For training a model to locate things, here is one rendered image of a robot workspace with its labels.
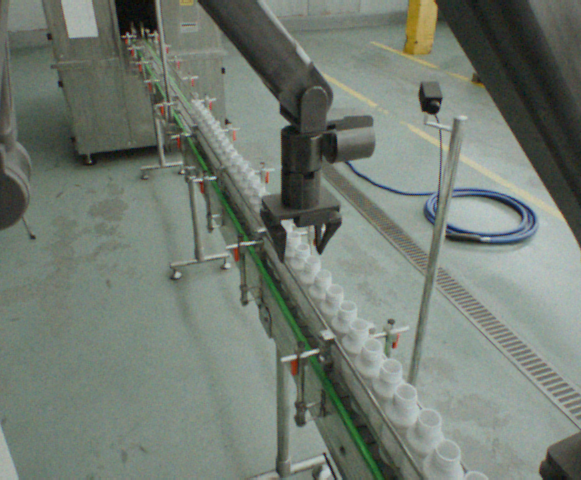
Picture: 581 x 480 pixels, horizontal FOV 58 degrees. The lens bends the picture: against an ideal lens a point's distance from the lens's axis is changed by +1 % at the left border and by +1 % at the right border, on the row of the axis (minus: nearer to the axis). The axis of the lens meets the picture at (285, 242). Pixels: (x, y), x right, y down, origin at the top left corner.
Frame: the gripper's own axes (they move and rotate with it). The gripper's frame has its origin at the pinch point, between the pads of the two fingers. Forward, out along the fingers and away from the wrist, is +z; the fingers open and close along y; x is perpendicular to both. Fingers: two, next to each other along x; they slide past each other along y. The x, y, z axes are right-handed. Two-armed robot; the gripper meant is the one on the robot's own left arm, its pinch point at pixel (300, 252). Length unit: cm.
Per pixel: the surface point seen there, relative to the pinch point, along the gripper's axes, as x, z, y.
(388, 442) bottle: 13.5, 33.7, -11.6
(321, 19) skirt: -936, 132, -412
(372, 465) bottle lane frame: 12.7, 40.2, -9.5
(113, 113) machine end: -388, 98, 16
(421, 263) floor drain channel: -160, 142, -146
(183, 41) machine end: -389, 45, -49
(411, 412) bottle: 14.1, 26.6, -14.7
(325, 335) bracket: -9.5, 28.3, -9.6
